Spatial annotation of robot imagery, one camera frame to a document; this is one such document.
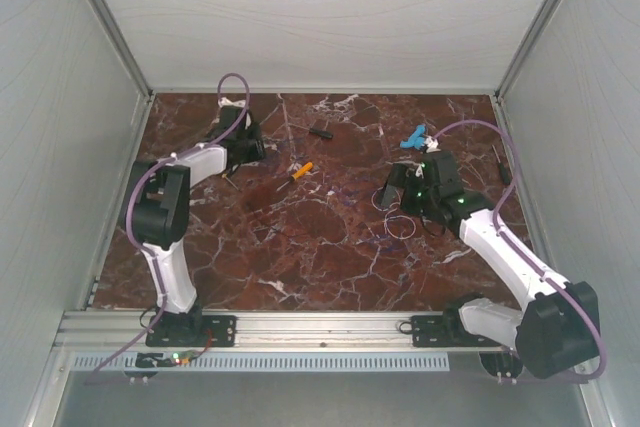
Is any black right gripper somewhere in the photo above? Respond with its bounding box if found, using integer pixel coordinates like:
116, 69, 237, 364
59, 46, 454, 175
375, 163, 437, 221

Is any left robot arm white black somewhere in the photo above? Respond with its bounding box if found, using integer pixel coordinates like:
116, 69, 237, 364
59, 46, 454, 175
119, 98, 266, 345

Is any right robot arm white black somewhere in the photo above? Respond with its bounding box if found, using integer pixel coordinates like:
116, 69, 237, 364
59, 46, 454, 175
376, 150, 604, 379

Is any blue plastic connector piece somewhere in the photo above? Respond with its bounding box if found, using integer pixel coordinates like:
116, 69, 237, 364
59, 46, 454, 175
400, 124, 428, 151

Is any small black screwdriver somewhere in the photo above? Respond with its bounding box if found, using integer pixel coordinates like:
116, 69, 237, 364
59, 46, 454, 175
308, 127, 333, 139

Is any dark screwdriver right edge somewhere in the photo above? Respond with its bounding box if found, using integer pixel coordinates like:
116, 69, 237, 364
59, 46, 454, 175
492, 145, 512, 186

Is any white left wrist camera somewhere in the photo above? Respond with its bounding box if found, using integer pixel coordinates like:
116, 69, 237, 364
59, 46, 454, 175
218, 96, 246, 109

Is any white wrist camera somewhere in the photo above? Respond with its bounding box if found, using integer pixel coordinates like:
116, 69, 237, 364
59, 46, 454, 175
218, 96, 246, 109
419, 136, 440, 153

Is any orange handled screwdriver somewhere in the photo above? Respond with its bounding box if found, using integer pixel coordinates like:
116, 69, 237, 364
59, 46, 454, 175
276, 162, 314, 192

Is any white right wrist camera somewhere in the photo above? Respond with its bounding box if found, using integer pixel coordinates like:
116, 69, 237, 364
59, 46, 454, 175
419, 136, 440, 153

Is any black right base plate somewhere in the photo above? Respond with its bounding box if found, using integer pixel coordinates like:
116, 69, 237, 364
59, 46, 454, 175
410, 315, 500, 348

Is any grey slotted cable duct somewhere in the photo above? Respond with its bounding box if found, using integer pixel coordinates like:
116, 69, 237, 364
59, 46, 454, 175
69, 351, 451, 374

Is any aluminium corner post left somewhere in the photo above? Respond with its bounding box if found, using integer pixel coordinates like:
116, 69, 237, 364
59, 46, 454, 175
57, 0, 154, 101

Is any aluminium corner post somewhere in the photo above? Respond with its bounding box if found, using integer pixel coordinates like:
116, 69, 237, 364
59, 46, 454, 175
57, 0, 154, 101
494, 0, 562, 98

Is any aluminium front rail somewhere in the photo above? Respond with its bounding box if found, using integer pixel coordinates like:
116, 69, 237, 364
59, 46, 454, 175
53, 299, 523, 353

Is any aluminium corner post right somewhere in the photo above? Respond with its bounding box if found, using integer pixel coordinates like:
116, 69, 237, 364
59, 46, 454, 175
494, 0, 562, 98

